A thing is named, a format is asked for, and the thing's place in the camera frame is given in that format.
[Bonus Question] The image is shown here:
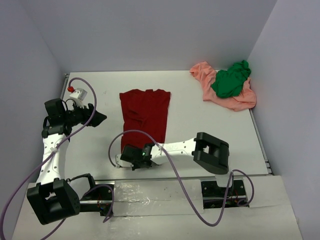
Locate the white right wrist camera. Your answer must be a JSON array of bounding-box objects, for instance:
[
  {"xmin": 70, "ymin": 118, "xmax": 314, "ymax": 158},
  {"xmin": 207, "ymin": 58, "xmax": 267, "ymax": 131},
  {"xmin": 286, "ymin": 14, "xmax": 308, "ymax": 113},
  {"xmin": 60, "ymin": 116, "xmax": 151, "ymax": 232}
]
[{"xmin": 115, "ymin": 154, "xmax": 134, "ymax": 168}]

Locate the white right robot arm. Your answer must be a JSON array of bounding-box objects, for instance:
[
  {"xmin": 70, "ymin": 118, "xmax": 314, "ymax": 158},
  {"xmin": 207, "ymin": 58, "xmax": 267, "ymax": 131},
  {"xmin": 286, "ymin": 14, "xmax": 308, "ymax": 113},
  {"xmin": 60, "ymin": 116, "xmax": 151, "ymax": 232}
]
[{"xmin": 115, "ymin": 132, "xmax": 235, "ymax": 196}]

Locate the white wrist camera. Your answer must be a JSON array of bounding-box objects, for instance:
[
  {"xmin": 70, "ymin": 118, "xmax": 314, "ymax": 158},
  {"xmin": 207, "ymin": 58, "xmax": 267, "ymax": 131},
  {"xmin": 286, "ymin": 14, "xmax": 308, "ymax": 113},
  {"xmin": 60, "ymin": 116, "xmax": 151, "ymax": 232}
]
[
  {"xmin": 115, "ymin": 154, "xmax": 134, "ymax": 168},
  {"xmin": 67, "ymin": 86, "xmax": 88, "ymax": 108}
]

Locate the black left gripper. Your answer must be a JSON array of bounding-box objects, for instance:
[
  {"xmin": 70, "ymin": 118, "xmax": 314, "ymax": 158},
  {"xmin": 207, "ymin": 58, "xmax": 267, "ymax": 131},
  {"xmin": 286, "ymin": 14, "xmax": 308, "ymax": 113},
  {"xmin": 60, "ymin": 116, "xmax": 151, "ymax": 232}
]
[{"xmin": 63, "ymin": 99, "xmax": 107, "ymax": 127}]

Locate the red t-shirt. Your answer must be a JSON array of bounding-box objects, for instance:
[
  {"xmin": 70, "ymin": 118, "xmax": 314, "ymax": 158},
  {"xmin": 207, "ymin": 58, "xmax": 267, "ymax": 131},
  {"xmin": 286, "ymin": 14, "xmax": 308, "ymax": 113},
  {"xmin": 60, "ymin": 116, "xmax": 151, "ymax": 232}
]
[{"xmin": 119, "ymin": 89, "xmax": 171, "ymax": 143}]

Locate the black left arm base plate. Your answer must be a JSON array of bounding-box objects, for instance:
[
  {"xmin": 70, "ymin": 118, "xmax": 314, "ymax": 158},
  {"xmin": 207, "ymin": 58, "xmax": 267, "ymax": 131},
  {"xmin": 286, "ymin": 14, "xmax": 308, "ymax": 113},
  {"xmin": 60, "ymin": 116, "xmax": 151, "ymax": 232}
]
[{"xmin": 79, "ymin": 183, "xmax": 114, "ymax": 217}]

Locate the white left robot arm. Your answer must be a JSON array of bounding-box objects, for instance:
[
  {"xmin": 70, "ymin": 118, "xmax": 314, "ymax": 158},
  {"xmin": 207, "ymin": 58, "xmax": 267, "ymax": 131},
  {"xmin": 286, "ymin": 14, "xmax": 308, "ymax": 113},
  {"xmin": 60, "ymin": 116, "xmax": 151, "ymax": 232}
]
[{"xmin": 26, "ymin": 98, "xmax": 107, "ymax": 225}]

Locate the green t-shirt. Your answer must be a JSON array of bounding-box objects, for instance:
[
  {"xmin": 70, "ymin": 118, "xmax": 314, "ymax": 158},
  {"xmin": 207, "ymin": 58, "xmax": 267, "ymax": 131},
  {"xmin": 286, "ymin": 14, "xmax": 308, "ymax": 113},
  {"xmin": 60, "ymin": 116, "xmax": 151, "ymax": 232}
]
[{"xmin": 211, "ymin": 60, "xmax": 252, "ymax": 99}]

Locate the salmon pink t-shirt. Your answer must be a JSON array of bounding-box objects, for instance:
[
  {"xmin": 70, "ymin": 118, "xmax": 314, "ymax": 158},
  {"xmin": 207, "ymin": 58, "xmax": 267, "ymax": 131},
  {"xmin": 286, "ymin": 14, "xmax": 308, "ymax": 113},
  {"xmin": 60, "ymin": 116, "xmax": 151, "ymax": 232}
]
[{"xmin": 189, "ymin": 61, "xmax": 257, "ymax": 112}]

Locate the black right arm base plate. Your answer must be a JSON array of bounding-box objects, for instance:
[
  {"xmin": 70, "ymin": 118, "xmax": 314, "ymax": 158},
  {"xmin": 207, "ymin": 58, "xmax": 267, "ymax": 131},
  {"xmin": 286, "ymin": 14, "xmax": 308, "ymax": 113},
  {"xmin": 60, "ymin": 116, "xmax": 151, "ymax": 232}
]
[{"xmin": 201, "ymin": 179, "xmax": 247, "ymax": 209}]

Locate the white cardboard front cover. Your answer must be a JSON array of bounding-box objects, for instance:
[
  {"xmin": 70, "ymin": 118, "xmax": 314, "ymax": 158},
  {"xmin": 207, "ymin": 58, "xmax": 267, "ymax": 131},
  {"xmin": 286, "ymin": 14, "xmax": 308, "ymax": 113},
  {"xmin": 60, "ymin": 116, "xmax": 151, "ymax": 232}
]
[{"xmin": 12, "ymin": 175, "xmax": 302, "ymax": 240}]

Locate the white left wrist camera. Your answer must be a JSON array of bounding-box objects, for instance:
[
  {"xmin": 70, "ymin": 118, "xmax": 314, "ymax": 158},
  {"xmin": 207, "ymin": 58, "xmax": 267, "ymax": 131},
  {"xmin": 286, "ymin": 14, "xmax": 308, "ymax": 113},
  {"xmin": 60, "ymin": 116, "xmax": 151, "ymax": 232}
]
[{"xmin": 67, "ymin": 86, "xmax": 88, "ymax": 108}]

